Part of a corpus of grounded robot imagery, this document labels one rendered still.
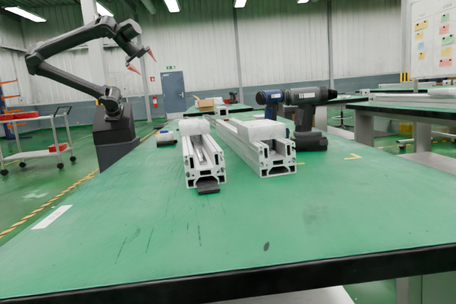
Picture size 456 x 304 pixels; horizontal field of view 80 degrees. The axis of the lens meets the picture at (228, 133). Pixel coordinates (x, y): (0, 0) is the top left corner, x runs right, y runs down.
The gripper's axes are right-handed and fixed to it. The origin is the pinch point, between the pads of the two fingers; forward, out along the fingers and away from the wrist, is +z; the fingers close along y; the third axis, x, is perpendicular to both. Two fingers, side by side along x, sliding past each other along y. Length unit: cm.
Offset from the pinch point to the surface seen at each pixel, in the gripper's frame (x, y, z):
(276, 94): -41, 38, 29
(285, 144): -84, 23, 9
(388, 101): 9, 127, 151
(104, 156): 4, -52, 24
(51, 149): 313, -254, 111
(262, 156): -84, 17, 7
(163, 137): -22.9, -14.1, 22.2
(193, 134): -51, 2, 11
